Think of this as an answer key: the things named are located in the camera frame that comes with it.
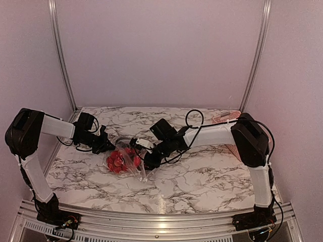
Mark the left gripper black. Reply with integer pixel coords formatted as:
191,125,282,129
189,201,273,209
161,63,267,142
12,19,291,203
78,131,115,154

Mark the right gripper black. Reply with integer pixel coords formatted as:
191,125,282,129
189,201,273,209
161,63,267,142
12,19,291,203
137,139,173,170

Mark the clear zip top bag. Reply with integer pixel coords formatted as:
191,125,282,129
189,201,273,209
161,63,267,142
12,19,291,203
102,136,157,183

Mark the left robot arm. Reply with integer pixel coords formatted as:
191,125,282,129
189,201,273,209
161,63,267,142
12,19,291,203
5,108,115,224

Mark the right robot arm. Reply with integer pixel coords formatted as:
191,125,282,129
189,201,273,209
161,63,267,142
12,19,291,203
143,113,275,226

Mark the red fake tomato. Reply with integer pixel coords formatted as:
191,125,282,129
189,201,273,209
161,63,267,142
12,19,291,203
133,155,142,168

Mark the pink plastic basket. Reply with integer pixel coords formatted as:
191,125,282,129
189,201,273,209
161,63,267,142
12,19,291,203
212,110,242,161

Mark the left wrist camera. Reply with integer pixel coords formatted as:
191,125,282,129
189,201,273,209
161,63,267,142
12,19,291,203
99,125,106,139

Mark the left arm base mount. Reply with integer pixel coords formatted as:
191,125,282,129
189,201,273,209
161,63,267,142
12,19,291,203
37,210,81,230

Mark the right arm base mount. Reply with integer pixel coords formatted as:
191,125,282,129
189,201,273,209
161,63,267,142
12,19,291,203
232,212,277,231

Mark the aluminium front rail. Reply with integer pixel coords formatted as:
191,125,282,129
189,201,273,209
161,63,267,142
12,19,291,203
7,200,303,242

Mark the left aluminium frame post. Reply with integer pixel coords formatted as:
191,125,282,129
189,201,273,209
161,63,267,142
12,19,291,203
48,0,78,112

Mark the aluminium frame post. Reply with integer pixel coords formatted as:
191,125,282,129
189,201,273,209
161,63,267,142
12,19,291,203
48,0,78,112
239,0,272,112

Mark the right aluminium frame post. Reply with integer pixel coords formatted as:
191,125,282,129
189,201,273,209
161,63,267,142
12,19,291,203
239,0,272,112

